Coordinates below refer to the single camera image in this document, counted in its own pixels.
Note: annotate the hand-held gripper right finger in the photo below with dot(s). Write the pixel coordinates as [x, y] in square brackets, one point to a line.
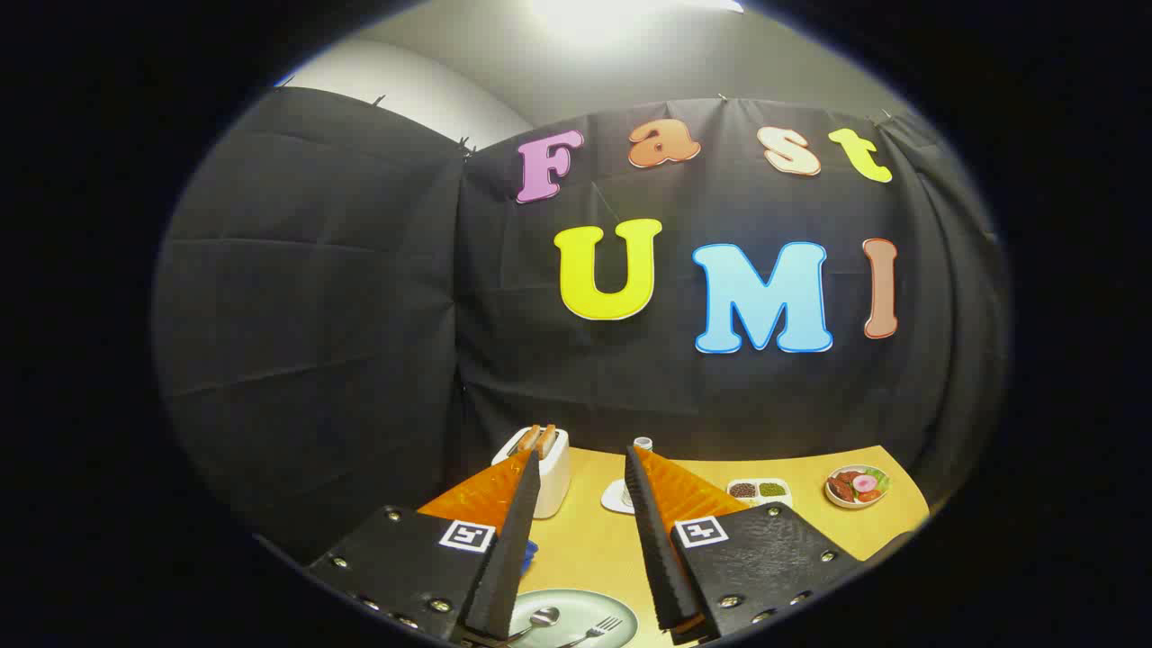
[657, 558]

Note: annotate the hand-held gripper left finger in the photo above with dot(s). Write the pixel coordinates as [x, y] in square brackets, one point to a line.
[513, 558]

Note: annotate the blue cloth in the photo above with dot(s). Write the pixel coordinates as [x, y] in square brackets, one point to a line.
[531, 553]

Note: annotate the white coaster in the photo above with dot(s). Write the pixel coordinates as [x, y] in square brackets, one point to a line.
[616, 497]

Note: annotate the pale green plate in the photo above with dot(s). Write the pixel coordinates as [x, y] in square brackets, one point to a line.
[585, 605]

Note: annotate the white toaster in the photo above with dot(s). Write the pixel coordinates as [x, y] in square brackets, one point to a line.
[553, 477]

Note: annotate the white divided tray with beans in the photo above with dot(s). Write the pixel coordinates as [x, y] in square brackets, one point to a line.
[758, 490]

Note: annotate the toast slice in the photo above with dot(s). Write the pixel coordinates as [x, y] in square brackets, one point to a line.
[527, 437]
[547, 439]

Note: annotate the plate of mixed food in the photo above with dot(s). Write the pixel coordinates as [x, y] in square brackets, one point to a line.
[857, 486]

